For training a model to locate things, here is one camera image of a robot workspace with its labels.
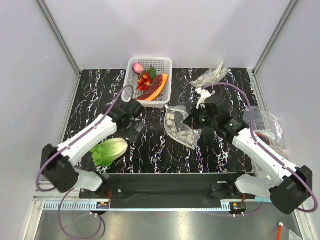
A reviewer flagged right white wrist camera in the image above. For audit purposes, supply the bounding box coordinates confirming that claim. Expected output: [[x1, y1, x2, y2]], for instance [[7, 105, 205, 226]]
[[195, 87, 212, 110]]

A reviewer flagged right aluminium frame post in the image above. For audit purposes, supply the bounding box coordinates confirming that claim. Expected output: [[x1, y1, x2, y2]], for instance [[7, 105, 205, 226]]
[[252, 0, 300, 75]]

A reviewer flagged white slotted cable duct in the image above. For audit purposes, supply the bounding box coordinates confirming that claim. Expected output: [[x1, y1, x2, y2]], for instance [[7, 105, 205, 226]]
[[43, 201, 232, 212]]

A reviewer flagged orange cable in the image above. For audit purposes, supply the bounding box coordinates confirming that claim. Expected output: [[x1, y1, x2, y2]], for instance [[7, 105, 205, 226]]
[[276, 222, 285, 240]]

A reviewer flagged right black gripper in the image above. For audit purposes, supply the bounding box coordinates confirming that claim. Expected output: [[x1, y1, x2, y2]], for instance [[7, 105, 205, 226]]
[[183, 103, 218, 130]]

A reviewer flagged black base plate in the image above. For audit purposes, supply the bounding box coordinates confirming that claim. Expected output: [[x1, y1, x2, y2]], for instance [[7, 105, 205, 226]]
[[79, 173, 243, 200]]

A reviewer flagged red cherry bunch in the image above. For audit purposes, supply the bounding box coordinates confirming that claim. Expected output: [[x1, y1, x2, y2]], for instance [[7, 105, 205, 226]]
[[137, 67, 157, 92]]

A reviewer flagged aluminium frame post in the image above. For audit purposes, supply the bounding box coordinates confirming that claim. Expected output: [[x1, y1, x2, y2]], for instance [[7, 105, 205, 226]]
[[252, 0, 300, 75], [35, 0, 82, 77]]

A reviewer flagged zip bag with white slices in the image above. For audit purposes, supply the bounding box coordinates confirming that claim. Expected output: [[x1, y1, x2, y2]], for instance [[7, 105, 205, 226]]
[[164, 105, 203, 150]]

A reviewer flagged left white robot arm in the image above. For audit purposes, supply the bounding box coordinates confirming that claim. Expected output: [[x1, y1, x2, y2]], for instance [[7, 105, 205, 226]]
[[39, 99, 145, 198]]

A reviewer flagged crumpled clear bags pile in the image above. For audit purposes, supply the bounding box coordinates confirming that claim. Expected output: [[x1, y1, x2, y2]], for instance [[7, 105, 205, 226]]
[[243, 106, 287, 157]]

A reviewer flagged back bag of slices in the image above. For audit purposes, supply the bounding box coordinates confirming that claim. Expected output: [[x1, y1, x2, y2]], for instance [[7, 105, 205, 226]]
[[192, 61, 230, 88]]

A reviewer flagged left aluminium frame post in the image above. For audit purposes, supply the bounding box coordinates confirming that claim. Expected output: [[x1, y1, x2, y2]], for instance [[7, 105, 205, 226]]
[[35, 0, 82, 77]]

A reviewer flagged white perforated plastic basket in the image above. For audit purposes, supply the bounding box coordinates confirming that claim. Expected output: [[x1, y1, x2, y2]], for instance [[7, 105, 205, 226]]
[[121, 56, 173, 108]]

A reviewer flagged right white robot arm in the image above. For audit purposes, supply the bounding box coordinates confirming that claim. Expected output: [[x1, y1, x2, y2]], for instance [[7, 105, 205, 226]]
[[184, 96, 313, 215]]

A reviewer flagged green lettuce head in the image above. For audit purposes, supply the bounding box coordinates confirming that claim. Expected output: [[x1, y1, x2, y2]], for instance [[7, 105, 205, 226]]
[[90, 138, 129, 167]]

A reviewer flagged purple onion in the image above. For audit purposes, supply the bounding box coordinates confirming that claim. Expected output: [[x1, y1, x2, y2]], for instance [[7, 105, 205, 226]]
[[132, 62, 145, 75]]

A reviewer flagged orange papaya slice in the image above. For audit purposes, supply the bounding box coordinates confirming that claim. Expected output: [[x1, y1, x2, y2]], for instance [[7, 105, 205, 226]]
[[137, 73, 169, 102]]

